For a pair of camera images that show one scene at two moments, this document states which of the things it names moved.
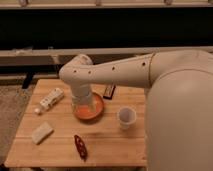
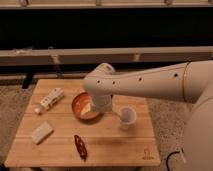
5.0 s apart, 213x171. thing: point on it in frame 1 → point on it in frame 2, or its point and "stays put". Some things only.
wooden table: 49,135 stays put
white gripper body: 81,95 → 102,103
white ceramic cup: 126,117 stays put
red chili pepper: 81,149 stays put
